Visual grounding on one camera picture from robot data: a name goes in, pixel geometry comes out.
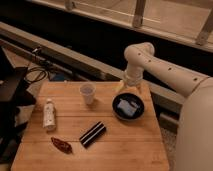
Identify black equipment at left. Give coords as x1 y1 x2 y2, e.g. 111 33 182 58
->
0 47 36 158

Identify blue cloth in bowl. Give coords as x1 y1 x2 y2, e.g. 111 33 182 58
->
117 99 139 117

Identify black cables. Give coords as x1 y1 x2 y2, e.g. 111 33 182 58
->
24 46 56 84

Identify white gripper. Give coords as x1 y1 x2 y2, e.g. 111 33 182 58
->
116 72 143 94

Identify small white bottle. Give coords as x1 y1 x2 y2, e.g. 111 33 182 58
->
43 98 56 131

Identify black round bowl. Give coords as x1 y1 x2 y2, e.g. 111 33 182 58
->
112 93 145 121

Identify black white striped case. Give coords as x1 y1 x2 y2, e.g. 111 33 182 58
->
79 122 106 148

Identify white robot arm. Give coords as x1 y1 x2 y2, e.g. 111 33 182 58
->
118 42 213 171

